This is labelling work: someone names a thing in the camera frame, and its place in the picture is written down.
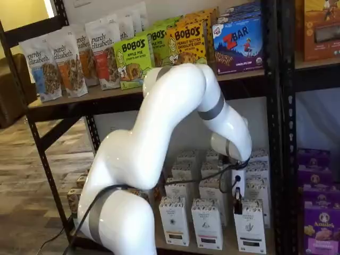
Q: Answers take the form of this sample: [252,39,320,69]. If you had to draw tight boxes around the green Bobo's apple pie box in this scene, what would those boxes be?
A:
[135,26,171,69]
[114,34,155,90]
[152,15,184,30]

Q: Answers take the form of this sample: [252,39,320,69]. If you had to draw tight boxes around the orange snack box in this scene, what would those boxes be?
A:
[295,0,340,63]

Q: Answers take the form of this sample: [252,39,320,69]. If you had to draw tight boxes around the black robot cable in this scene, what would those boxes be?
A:
[70,156,252,255]

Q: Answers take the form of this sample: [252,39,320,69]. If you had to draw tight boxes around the yellow Bobo's peanut butter box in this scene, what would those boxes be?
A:
[185,7,220,64]
[176,13,216,64]
[166,22,209,67]

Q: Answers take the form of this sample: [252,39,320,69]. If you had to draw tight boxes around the small patterned dark box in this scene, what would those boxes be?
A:
[75,172,90,190]
[66,188,82,219]

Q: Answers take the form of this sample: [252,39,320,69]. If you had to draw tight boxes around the granola bag blue label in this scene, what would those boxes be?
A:
[19,34,63,103]

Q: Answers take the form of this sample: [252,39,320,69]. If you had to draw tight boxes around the white tea box pink strip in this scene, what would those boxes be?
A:
[206,148,222,162]
[191,198,224,251]
[201,160,226,180]
[199,177,227,227]

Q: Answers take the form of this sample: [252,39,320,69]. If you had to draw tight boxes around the black floor cable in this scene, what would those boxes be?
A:
[34,227,67,252]

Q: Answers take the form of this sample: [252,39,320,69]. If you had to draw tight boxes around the purple Annie's box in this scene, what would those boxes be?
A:
[303,206,340,255]
[296,148,332,172]
[297,167,333,191]
[301,185,340,211]

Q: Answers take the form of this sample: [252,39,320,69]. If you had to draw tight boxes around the granola bag orange label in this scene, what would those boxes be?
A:
[70,24,99,87]
[49,26,89,98]

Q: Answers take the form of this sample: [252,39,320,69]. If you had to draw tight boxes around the white tea box green strip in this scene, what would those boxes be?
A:
[251,148,269,164]
[233,199,267,253]
[244,177,270,229]
[245,161,269,180]

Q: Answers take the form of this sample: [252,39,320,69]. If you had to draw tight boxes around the white granola bag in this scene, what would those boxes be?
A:
[116,14,137,40]
[131,2,148,35]

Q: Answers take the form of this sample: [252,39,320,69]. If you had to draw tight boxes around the white tea box yellow strip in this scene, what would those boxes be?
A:
[171,160,198,180]
[176,149,199,164]
[164,177,193,199]
[158,196,191,247]

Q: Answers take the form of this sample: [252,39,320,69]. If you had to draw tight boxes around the blue Z Bar box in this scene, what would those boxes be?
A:
[225,1,262,14]
[211,15,265,76]
[217,7,262,26]

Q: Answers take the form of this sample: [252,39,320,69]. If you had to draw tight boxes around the black metal shelf rack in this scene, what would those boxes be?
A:
[281,0,340,255]
[0,0,284,255]

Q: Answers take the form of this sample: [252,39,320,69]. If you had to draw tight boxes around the granola bag red label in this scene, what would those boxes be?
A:
[84,18,122,90]

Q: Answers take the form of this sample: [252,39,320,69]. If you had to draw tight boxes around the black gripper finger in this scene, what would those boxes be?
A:
[233,187,243,215]

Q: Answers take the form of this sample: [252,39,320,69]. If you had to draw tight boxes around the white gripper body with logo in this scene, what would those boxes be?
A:
[231,168,247,192]

